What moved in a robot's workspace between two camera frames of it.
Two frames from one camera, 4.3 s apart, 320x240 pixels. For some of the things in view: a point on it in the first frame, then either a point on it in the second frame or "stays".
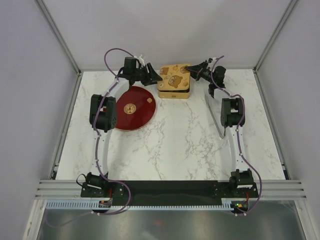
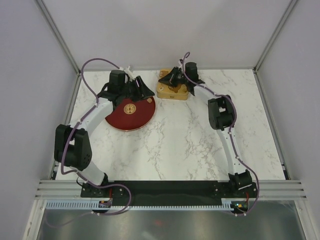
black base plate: (175, 191) stays
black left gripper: (152, 78) -> (141, 93)
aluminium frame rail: (291, 189) stays
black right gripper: (194, 70) -> (170, 79)
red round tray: (136, 108) stays
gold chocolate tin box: (174, 94) stays
